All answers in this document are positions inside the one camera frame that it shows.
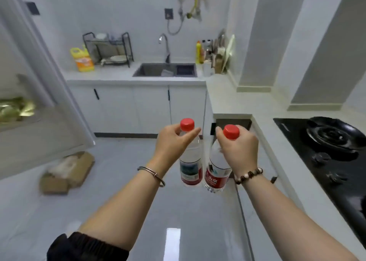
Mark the white cup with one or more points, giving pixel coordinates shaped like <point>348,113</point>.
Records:
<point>206,69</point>

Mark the steel kitchen sink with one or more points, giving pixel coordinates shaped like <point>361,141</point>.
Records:
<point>148,69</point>

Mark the white refrigerator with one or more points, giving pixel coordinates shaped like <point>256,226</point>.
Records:
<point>57,121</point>

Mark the black wall outlet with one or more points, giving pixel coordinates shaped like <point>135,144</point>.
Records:
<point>168,13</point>
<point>33,8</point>

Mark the person's right forearm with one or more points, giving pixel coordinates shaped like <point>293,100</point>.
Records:
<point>286,223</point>

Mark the brown cardboard piece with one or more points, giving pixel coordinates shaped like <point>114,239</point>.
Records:
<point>77,166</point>

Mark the yellow detergent bottle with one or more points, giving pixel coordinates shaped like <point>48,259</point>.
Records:
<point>198,52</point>

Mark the white kitchen base cabinet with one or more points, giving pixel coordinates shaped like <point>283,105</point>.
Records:
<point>120,109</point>

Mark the white bowl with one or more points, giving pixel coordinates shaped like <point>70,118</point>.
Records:
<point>118,58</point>
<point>101,36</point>

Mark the dark grey cabinet panel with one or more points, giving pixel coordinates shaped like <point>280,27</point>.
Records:
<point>243,124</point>

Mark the brown condiment bottle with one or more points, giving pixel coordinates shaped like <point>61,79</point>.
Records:
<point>202,55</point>

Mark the person's left hand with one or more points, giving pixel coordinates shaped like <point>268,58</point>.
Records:
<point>168,146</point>

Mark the translucent plastic bag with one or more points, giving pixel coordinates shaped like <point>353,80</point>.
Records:
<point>167,73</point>

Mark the gold candies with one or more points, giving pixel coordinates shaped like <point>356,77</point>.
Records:
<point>8,112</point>
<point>27,109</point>

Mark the person's black left sleeve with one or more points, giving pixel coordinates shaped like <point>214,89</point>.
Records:
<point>85,248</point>

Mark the person's right hand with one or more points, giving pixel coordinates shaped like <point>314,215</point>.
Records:
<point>243,155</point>

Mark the black round burner grate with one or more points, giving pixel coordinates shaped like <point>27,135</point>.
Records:
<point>331,133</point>

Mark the silver bangle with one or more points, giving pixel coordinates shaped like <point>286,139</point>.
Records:
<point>155,174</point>

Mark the black stove knob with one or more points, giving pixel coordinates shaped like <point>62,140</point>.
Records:
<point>337,178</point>
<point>321,157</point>

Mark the small yellow bottle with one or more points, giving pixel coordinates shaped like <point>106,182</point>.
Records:
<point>83,61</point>

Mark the chrome sink faucet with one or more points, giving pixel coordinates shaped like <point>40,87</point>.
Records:
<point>166,49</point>

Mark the black glass gas hob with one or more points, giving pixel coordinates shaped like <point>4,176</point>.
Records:
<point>328,169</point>

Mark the wooden knife block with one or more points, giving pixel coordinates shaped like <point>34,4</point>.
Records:
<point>218,65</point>

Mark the dark cap condiment bottle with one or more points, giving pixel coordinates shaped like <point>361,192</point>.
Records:
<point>209,48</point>

